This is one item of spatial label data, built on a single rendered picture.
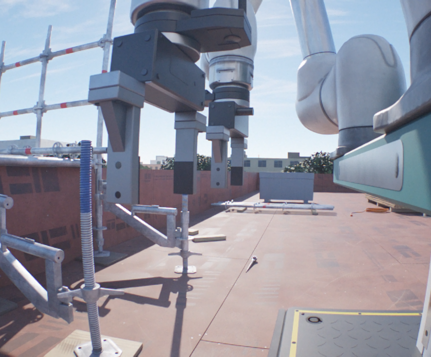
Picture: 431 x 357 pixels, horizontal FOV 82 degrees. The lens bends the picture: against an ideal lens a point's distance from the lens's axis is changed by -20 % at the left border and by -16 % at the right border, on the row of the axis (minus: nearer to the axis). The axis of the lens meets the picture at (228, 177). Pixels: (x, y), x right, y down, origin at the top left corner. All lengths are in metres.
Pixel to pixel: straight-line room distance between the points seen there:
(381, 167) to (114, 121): 0.23
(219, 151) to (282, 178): 6.17
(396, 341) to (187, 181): 0.57
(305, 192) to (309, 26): 5.94
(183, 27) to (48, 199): 1.90
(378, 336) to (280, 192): 6.06
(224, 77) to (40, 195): 1.69
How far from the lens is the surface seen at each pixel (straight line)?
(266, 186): 6.68
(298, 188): 6.65
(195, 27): 0.29
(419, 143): 0.19
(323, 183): 12.05
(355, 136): 0.60
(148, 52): 0.26
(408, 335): 0.77
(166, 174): 3.70
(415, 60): 0.21
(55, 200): 2.16
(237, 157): 0.63
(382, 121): 0.25
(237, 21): 0.29
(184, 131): 0.37
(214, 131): 0.48
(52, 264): 1.15
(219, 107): 0.52
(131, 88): 0.24
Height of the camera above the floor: 0.68
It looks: 1 degrees down
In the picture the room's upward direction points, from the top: 1 degrees clockwise
